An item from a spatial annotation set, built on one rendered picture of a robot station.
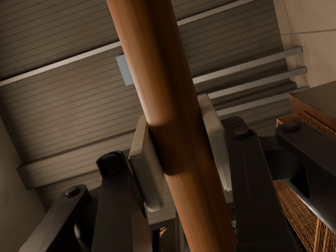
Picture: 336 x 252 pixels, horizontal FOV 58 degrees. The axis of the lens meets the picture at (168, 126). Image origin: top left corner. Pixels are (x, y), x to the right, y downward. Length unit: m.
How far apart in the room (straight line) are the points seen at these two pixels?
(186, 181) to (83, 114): 3.61
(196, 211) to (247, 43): 3.46
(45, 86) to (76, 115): 0.48
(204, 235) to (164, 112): 0.08
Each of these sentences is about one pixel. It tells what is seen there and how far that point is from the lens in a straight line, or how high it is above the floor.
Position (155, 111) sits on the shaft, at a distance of 0.15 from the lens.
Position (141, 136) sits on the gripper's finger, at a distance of 0.15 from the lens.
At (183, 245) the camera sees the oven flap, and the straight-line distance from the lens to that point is 1.61.
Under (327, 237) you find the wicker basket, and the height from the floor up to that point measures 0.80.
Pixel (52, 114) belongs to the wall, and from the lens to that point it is 3.89.
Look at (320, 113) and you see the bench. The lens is 1.65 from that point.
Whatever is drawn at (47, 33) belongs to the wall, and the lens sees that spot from 3.79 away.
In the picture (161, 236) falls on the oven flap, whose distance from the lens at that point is 2.00.
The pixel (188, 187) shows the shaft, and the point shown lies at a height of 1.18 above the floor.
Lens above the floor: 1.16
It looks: 5 degrees up
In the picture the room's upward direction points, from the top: 107 degrees counter-clockwise
